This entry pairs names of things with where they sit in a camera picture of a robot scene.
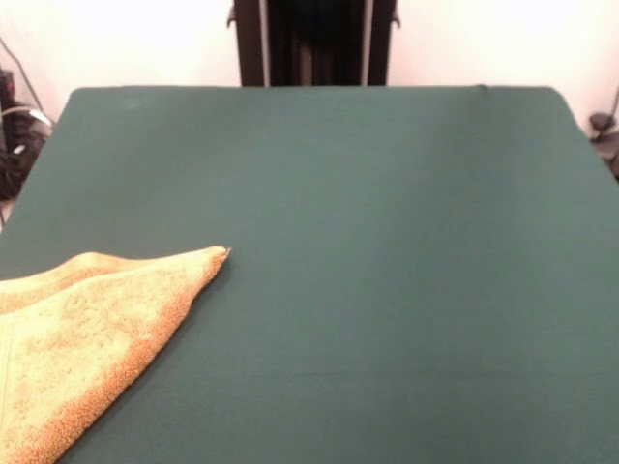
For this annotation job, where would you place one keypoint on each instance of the orange terry towel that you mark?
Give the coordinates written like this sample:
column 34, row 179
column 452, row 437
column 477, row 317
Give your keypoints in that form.
column 72, row 338

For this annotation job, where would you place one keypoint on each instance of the dark green table cloth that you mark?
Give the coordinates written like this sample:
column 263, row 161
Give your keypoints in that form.
column 387, row 241

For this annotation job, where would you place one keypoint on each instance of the black equipment base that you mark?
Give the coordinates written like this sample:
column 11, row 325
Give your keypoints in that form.
column 611, row 159

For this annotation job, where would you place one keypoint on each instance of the black power adapter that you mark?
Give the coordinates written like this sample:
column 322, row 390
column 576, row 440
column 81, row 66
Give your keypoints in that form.
column 6, row 87

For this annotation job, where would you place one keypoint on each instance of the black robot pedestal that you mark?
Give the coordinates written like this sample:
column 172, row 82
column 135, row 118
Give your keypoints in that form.
column 314, row 43

